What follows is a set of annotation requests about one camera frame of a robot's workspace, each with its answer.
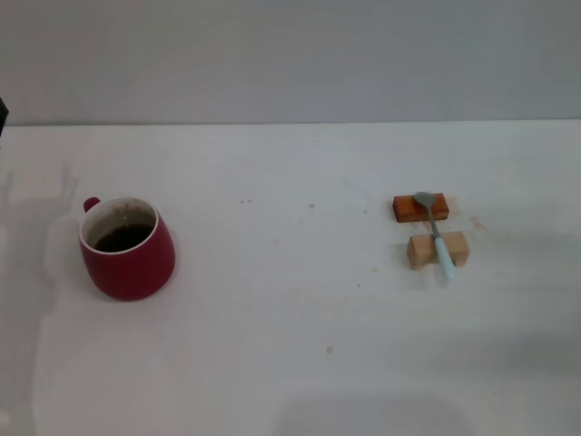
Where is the dark orange wooden block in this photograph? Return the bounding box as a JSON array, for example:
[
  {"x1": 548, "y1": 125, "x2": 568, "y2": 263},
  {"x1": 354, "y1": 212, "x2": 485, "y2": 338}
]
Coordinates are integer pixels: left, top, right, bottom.
[{"x1": 392, "y1": 193, "x2": 450, "y2": 223}]

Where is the red ceramic coffee cup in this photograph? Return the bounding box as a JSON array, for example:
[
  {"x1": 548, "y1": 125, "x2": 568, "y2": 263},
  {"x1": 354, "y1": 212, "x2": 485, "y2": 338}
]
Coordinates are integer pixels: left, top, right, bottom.
[{"x1": 79, "y1": 195, "x2": 177, "y2": 302}]

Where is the metal spoon with blue handle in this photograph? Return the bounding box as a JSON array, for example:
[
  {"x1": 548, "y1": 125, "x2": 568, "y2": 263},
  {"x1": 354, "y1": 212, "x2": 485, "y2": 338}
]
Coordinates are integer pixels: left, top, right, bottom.
[{"x1": 412, "y1": 191, "x2": 457, "y2": 281}]

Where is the light wooden spoon rest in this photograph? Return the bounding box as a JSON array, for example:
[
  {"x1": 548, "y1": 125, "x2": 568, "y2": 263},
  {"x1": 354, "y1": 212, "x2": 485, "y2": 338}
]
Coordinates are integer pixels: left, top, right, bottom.
[{"x1": 406, "y1": 230, "x2": 470, "y2": 273}]

